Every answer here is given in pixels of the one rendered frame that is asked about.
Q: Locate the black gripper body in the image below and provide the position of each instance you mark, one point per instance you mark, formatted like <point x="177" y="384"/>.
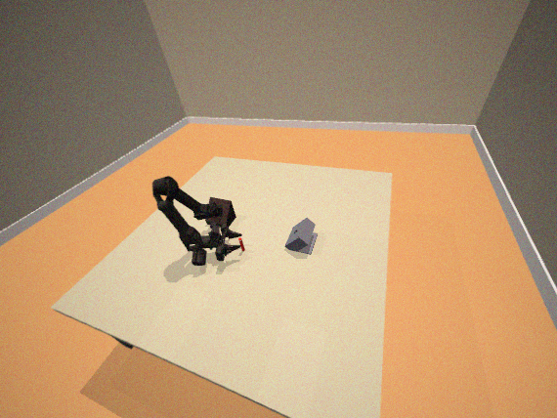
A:
<point x="218" y="245"/>

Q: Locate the grey square panel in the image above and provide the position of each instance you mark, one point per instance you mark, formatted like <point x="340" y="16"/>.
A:
<point x="302" y="238"/>

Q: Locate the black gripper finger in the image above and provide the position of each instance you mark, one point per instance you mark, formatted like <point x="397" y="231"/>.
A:
<point x="229" y="248"/>
<point x="232" y="234"/>

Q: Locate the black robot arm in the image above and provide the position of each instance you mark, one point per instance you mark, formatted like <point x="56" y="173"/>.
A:
<point x="189" y="235"/>

